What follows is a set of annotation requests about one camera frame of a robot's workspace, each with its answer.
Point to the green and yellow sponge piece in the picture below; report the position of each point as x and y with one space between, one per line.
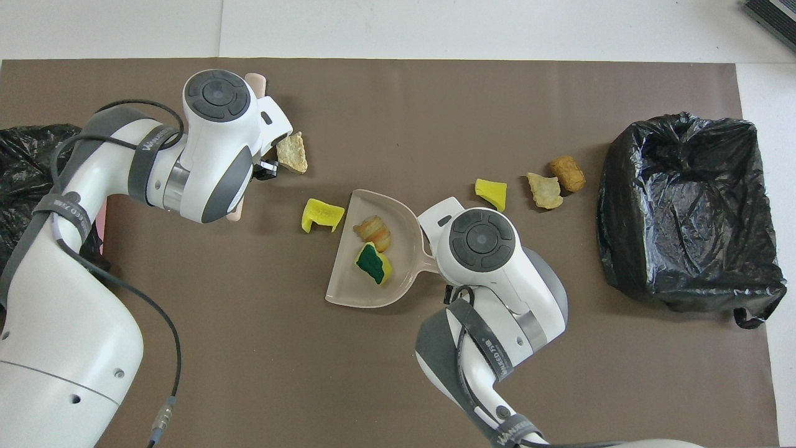
373 264

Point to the large pale beige foam chunk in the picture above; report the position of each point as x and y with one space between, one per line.
293 155

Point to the pale pink plastic dustpan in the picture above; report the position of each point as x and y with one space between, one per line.
354 286

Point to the tan striped foam chunk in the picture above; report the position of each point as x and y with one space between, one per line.
373 231

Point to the black plastic trash bag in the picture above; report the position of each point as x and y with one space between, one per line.
684 218
25 174

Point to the brown paper table mat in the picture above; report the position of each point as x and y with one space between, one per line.
280 373

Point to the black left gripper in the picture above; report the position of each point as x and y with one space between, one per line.
267 170

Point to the notched yellow sponge piece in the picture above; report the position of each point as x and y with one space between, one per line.
320 213

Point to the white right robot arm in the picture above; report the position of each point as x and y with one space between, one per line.
497 280

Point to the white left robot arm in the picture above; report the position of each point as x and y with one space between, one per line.
62 323

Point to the pink trash bin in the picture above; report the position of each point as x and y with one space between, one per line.
102 214

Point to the dark ribbed device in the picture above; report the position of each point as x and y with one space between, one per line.
774 15

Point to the small pale beige foam chunk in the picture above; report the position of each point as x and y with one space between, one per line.
545 191

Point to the orange-brown foam chunk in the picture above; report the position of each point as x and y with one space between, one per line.
569 174

